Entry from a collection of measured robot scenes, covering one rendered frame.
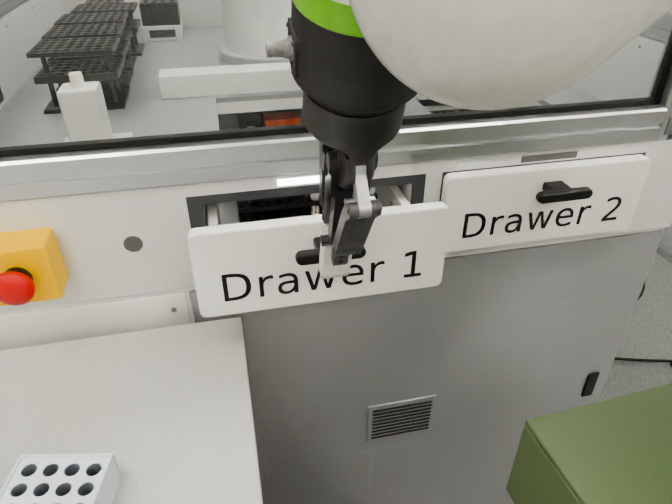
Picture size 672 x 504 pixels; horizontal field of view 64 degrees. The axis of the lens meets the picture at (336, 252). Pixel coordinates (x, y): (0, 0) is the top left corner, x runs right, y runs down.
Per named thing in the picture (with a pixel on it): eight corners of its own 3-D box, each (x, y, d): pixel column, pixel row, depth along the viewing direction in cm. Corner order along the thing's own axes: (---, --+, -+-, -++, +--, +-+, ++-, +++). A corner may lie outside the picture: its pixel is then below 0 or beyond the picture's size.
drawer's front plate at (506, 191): (629, 229, 78) (653, 158, 72) (439, 253, 73) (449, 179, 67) (621, 223, 79) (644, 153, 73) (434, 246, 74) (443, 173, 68)
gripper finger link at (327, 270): (353, 228, 52) (355, 234, 51) (347, 270, 57) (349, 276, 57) (323, 231, 51) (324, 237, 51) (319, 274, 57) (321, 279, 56)
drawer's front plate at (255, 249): (441, 285, 67) (451, 207, 61) (201, 319, 61) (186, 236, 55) (436, 277, 68) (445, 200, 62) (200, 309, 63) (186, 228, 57)
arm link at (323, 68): (475, 33, 32) (427, -42, 37) (275, 44, 29) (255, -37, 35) (450, 116, 36) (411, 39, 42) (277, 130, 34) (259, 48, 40)
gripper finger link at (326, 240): (374, 142, 43) (379, 154, 42) (360, 234, 51) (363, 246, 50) (326, 146, 42) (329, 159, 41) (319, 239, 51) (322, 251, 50)
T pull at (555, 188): (592, 199, 69) (595, 189, 68) (538, 205, 67) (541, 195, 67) (575, 186, 72) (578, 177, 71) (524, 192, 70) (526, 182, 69)
